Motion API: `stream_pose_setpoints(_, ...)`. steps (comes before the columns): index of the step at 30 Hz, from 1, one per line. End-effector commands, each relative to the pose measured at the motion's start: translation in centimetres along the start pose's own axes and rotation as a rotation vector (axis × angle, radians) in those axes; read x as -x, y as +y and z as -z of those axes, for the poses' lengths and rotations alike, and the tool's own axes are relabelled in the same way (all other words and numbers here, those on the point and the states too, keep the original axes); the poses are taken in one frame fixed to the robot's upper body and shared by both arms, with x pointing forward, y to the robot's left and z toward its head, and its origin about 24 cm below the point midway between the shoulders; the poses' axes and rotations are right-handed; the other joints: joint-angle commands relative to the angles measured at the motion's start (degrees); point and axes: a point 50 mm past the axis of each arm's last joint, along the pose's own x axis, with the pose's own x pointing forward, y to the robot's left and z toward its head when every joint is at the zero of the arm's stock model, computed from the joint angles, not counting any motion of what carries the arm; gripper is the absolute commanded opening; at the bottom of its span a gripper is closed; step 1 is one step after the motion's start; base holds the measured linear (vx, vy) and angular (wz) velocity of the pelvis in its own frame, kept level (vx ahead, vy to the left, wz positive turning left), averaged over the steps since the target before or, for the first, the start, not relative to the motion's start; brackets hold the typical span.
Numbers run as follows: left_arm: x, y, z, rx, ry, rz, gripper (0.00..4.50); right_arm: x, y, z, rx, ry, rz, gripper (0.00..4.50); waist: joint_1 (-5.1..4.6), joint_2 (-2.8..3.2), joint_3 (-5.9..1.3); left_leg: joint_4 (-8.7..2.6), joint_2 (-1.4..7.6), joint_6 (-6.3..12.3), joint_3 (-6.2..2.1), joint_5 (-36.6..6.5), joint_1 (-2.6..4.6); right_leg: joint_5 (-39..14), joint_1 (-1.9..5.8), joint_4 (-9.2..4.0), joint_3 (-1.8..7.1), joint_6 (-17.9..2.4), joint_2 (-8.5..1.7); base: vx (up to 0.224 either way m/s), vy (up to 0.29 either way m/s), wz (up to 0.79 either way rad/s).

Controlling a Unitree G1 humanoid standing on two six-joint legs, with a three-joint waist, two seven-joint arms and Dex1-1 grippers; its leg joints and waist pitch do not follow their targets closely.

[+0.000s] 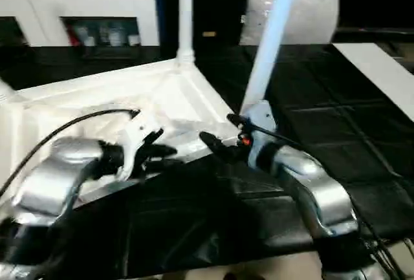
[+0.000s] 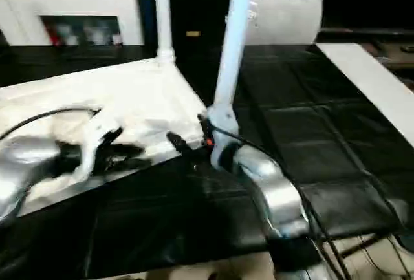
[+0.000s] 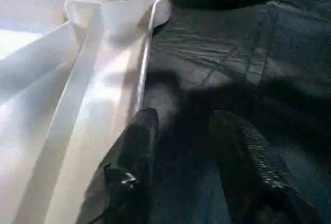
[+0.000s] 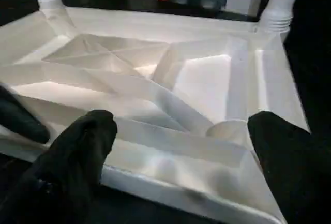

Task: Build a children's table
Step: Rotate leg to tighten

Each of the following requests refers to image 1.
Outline black work mat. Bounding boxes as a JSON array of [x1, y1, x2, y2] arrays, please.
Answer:
[[0, 42, 414, 279]]

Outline white plastic table leg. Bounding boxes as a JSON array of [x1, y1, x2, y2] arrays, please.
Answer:
[[240, 0, 305, 113], [175, 0, 197, 68], [0, 77, 16, 103]]

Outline grey printed cushion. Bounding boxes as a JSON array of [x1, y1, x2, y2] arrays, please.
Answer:
[[238, 0, 341, 47]]

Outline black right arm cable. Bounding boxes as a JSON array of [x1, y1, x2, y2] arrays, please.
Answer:
[[254, 124, 405, 280]]

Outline white glass-door cabinet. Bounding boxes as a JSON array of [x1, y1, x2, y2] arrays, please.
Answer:
[[0, 0, 162, 48]]

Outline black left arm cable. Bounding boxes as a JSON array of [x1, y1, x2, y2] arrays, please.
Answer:
[[0, 107, 142, 197]]

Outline white plastic table top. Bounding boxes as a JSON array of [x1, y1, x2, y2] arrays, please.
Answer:
[[0, 59, 241, 210]]

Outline white flat panel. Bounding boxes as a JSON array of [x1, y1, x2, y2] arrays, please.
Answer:
[[332, 42, 414, 123]]

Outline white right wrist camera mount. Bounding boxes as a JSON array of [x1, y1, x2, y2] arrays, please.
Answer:
[[243, 98, 278, 168]]

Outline black sofa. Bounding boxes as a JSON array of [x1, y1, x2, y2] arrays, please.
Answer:
[[154, 0, 414, 47]]

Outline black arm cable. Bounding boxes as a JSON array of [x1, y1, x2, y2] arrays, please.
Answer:
[[0, 107, 142, 197], [254, 124, 405, 280]]

